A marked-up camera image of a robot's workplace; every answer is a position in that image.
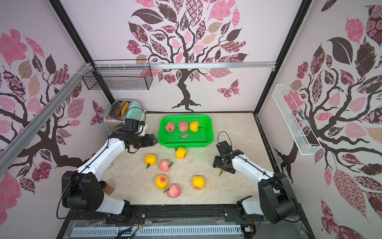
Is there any aluminium frame bar back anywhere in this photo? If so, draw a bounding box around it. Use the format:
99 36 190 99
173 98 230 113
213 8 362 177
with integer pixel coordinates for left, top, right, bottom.
95 61 276 70

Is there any yellow peach left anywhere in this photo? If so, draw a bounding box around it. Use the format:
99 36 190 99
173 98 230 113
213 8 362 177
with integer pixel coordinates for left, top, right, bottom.
144 154 157 169

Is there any aluminium frame bar left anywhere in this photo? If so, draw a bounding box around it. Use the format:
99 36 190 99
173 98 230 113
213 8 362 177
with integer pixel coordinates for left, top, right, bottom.
1 63 91 174

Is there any yellow peach with red blush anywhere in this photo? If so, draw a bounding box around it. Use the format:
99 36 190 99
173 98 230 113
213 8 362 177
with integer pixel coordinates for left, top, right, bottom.
189 121 200 132

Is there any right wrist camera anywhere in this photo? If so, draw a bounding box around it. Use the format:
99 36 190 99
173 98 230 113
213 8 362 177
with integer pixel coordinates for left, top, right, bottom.
216 140 233 155

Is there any brown spice jar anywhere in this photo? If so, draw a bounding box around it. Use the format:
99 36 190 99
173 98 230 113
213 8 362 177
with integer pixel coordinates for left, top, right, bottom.
99 181 115 195

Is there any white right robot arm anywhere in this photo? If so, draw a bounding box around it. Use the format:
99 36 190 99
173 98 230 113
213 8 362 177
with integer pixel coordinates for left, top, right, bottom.
212 150 302 224

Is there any large pink peach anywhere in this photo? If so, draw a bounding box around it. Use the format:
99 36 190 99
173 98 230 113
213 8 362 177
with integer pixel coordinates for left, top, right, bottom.
179 121 189 132

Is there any aluminium frame bar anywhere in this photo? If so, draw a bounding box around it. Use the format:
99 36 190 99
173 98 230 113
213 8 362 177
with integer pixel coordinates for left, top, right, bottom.
1 63 91 174
95 61 276 70

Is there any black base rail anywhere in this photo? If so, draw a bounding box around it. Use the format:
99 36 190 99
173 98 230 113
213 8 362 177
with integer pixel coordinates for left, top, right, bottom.
57 201 314 239

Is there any yellow peach near basket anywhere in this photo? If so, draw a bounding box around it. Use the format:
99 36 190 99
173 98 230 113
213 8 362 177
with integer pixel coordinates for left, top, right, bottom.
175 147 188 159

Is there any yellow red peach front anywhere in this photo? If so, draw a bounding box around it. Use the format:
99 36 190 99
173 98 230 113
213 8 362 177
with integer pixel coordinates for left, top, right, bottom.
154 174 169 189

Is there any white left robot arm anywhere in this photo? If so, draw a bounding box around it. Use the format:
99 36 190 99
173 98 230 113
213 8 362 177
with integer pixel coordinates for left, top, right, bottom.
60 131 158 215

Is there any pink peach front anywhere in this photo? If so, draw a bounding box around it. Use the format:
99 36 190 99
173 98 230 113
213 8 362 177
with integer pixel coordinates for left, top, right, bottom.
164 184 181 199

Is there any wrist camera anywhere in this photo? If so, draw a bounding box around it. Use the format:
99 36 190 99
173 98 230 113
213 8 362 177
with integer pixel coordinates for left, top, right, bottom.
216 140 233 155
122 119 146 134

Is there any black wire wall basket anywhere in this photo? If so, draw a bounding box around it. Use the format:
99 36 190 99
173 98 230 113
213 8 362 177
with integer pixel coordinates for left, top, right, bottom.
82 59 154 90

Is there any mint green toaster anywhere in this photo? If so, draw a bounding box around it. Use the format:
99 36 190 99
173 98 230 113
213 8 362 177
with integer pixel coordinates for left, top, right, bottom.
104 99 146 133

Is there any white vented cable duct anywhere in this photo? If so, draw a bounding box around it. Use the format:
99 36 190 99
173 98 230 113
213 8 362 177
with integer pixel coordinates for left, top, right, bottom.
69 225 242 239

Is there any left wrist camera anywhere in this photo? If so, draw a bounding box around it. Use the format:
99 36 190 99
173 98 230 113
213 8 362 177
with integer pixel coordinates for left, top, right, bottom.
122 119 146 134

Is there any yellow peach front right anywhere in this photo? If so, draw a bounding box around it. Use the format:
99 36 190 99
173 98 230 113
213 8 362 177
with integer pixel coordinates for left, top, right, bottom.
192 176 206 190

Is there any white wire wall shelf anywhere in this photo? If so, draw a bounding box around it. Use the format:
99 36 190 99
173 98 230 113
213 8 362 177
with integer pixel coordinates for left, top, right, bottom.
272 84 322 156

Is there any green plastic basket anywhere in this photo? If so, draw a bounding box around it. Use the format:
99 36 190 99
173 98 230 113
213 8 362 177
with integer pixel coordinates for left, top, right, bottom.
158 115 214 148

